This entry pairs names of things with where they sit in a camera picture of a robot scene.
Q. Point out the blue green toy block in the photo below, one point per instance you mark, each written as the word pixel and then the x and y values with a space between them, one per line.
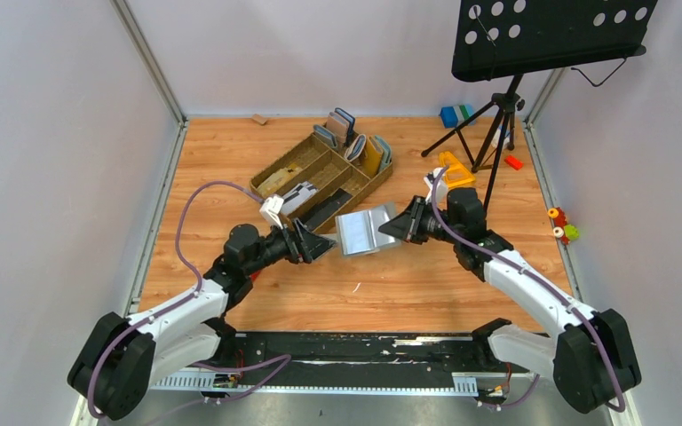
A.
pixel 452 116

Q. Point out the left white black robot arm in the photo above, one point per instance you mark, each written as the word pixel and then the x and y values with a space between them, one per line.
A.
pixel 123 356

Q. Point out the blue tan card holder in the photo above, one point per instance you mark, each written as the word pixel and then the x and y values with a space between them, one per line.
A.
pixel 341 125

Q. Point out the small red toy brick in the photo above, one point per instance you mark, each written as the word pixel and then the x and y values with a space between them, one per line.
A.
pixel 513 162

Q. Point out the small cardboard scrap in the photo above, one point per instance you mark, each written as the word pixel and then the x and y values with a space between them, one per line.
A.
pixel 259 119

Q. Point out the tan card in basket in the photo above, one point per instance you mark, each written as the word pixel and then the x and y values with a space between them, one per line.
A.
pixel 277 179

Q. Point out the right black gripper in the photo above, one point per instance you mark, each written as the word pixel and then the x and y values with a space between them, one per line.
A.
pixel 416 220

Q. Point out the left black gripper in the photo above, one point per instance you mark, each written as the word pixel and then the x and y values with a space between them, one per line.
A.
pixel 299 245

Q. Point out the black white cards stack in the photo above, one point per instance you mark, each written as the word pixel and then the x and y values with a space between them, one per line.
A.
pixel 297 196

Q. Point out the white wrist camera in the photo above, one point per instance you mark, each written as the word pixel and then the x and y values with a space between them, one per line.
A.
pixel 437 188
pixel 270 210

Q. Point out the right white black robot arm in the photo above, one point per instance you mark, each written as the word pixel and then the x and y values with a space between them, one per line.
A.
pixel 588 353

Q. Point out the woven divided basket tray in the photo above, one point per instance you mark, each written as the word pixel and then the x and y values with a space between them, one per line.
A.
pixel 328 170

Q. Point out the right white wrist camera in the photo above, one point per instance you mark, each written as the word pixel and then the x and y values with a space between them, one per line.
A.
pixel 437 188

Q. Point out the yellow card holder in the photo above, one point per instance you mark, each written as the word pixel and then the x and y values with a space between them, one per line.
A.
pixel 372 156

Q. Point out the red green toy figure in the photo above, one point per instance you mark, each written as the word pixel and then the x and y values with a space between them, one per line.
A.
pixel 562 229

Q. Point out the yellow triangular toy block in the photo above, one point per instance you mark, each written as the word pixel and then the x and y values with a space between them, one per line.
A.
pixel 457 174

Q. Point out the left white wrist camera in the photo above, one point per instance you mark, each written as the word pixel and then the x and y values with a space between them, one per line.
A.
pixel 270 210

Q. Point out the black music stand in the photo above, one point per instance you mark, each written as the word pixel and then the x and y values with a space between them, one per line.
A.
pixel 496 39

